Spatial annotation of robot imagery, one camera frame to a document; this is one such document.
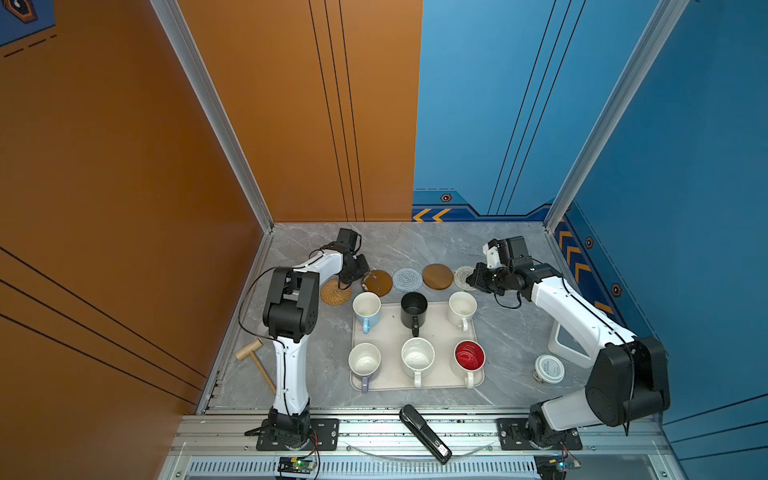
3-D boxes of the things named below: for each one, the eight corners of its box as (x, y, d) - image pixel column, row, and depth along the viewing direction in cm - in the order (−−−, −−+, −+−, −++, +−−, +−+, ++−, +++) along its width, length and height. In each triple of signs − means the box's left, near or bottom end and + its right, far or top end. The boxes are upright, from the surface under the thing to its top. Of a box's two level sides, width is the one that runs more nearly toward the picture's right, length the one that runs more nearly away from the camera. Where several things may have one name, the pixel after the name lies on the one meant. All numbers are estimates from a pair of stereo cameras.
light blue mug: (354, 340, 91) (350, 325, 82) (357, 308, 98) (353, 291, 90) (380, 340, 90) (378, 325, 82) (381, 308, 98) (380, 291, 90)
